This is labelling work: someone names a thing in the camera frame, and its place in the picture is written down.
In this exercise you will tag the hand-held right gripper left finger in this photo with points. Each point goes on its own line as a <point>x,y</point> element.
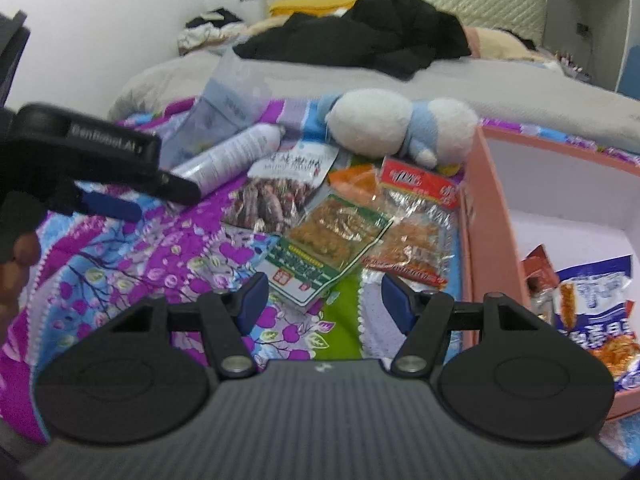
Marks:
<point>251,302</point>

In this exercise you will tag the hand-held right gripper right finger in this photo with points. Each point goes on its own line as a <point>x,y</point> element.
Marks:
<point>397,305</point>

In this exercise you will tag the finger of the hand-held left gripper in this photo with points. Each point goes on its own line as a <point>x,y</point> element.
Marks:
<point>112,208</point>
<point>180,188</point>

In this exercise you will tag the red label clear snack packet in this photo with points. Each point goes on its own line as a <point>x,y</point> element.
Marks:
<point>415,230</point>

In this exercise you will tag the green snack packet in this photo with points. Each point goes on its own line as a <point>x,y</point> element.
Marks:
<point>320,245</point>

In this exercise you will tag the clear packet of dark dates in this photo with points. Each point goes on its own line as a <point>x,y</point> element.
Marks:
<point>280,190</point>

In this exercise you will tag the pink cardboard box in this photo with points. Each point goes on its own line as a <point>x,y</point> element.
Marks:
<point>487,240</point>

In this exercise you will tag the orange snack packet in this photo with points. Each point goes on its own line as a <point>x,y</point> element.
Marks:
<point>355,182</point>

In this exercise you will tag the small red snack packet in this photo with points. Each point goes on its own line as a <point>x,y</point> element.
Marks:
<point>540,270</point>

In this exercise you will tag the blue snack packet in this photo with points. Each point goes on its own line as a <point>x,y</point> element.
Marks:
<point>600,310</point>

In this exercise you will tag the person's left hand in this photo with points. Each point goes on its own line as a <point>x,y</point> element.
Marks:
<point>17,280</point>

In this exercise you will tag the white spray bottle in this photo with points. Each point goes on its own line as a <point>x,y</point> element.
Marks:
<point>230,152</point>

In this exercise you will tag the clear zip bag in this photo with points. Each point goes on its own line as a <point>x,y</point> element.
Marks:
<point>225,100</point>

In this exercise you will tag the pile of clothes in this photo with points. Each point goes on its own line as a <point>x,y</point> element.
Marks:
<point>205,35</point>

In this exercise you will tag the tan pillow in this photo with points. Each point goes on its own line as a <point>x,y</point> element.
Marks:
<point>267,26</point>

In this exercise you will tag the white and blue plush toy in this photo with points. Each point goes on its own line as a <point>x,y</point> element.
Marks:
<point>370,120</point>

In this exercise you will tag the yellow cloth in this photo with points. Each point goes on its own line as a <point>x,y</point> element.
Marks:
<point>300,9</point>

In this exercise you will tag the grey duvet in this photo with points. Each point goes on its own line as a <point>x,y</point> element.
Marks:
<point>500,90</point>

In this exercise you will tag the black jacket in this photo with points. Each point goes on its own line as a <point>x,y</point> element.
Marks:
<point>375,35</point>

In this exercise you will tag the pink pillow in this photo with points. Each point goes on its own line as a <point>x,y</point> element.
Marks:
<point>471,41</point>

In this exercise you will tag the beige pillow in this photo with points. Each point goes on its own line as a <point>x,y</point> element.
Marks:
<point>500,44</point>

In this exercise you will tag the black cloth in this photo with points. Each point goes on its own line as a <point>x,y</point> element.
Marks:
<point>521,40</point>

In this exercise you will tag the group of small toiletry bottles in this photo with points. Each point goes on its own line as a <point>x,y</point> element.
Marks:
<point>572,65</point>

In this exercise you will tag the blue board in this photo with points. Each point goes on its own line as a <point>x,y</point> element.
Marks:
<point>631,76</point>

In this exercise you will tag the white wardrobe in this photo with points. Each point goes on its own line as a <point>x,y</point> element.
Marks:
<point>590,0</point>

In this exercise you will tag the wall socket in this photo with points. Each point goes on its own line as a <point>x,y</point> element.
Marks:
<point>582,28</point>

